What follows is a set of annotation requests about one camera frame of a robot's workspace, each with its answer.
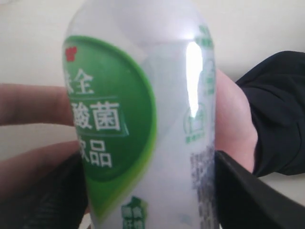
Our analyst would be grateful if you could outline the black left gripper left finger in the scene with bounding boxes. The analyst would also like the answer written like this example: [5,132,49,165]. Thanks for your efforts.
[0,153,88,229]

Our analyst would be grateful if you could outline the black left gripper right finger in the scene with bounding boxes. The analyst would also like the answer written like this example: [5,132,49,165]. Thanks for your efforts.
[215,151,305,229]

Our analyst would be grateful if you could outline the person's open bare hand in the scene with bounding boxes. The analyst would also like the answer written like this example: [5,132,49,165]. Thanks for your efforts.
[0,68,259,208]

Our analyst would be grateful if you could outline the white green yogurt drink bottle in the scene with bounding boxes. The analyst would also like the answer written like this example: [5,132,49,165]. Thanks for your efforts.
[62,0,220,229]

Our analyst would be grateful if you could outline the black sleeved forearm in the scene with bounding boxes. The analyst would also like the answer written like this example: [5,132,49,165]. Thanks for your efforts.
[236,51,305,177]

